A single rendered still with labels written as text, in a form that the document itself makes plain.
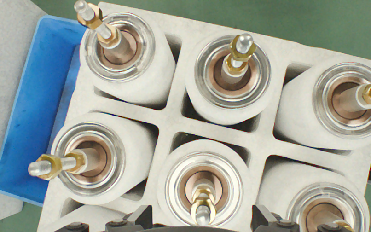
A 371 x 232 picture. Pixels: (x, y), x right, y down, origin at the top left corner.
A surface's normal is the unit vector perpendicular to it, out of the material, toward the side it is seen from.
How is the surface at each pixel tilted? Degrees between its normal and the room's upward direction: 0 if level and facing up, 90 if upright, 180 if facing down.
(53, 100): 88
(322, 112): 4
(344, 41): 0
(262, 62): 4
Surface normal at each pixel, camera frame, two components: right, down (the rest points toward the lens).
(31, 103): 0.96, 0.23
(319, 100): 0.00, -0.08
